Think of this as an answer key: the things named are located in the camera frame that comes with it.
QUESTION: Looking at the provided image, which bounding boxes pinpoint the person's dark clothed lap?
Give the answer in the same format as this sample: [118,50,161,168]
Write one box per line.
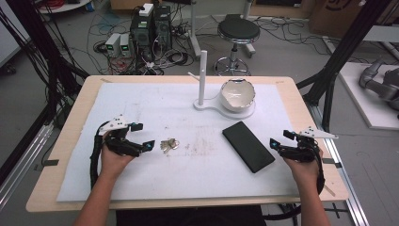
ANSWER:
[115,205,268,226]

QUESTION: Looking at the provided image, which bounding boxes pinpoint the grey power supply unit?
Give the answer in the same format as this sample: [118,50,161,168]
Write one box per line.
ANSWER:
[119,33,133,57]
[104,32,122,58]

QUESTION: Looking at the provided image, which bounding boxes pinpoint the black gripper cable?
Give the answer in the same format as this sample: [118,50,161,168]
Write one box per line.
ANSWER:
[315,153,327,195]
[89,121,110,191]

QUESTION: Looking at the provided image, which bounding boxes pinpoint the black phone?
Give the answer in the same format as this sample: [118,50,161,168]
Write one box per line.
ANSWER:
[221,121,277,174]

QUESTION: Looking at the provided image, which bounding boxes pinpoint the white bowl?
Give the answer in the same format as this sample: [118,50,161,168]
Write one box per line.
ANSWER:
[219,77,257,114]

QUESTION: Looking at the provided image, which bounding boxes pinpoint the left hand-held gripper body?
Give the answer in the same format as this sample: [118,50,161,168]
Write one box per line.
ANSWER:
[98,114,141,158]

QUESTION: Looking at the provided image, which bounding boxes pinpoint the person's left hand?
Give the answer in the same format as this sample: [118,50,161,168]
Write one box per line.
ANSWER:
[100,131,136,181]

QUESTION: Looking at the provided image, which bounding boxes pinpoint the black computer tower white top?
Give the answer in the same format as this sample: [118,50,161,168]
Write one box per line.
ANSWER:
[129,3,155,62]

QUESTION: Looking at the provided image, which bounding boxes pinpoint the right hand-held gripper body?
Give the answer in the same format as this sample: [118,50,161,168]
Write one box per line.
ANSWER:
[279,125,340,164]

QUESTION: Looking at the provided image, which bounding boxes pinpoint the black tape strip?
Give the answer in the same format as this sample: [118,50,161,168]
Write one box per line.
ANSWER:
[41,158,60,168]
[322,157,343,170]

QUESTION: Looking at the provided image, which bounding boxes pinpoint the black round stool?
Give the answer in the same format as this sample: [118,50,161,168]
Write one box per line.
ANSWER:
[213,13,262,77]

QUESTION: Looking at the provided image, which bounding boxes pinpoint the white table mat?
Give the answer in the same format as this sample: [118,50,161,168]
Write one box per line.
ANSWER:
[56,82,301,202]

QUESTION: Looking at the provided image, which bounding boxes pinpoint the black frame with cables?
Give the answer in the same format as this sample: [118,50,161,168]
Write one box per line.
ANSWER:
[0,0,91,186]

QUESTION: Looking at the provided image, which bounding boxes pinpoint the bunch of silver keys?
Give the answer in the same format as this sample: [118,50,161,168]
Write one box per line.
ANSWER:
[159,137,181,154]

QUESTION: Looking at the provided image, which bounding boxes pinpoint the aluminium rail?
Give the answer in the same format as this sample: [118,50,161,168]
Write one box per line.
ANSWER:
[308,103,372,226]
[0,121,55,209]

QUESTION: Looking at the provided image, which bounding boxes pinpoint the white floor board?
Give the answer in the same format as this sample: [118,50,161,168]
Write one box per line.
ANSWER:
[338,61,399,132]

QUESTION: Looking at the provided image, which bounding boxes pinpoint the person's right hand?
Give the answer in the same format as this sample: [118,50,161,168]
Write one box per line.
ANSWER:
[282,147,325,186]

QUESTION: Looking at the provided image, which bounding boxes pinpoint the black metal frame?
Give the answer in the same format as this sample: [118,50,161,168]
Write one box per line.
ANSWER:
[295,0,393,134]

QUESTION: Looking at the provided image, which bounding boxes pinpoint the white metal stand leg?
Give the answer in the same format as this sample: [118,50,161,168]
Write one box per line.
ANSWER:
[187,0,202,59]

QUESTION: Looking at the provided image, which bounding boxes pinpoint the white stand with post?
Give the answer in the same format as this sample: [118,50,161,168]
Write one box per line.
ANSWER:
[187,50,257,121]

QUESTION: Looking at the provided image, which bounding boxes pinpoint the brown cardboard box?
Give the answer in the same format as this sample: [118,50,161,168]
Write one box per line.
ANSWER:
[308,0,399,40]

